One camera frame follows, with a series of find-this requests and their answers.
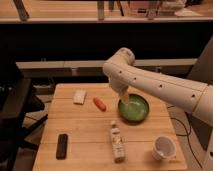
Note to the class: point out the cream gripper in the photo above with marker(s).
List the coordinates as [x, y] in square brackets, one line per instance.
[124, 96]

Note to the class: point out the red orange pepper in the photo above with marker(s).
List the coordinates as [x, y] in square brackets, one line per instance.
[99, 104]

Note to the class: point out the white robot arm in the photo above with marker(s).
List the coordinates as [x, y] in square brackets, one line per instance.
[191, 96]

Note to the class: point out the green bowl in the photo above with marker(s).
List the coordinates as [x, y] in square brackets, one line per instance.
[136, 110]

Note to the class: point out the white sponge block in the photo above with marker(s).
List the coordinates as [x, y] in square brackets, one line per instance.
[79, 97]

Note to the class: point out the white label bottle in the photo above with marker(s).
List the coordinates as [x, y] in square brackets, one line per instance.
[117, 144]

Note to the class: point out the white cup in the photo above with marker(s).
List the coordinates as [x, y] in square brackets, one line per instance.
[164, 149]

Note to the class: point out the black remote control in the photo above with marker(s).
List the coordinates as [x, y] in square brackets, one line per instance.
[61, 150]

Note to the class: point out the wooden background shelf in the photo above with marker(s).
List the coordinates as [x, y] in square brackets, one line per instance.
[94, 11]

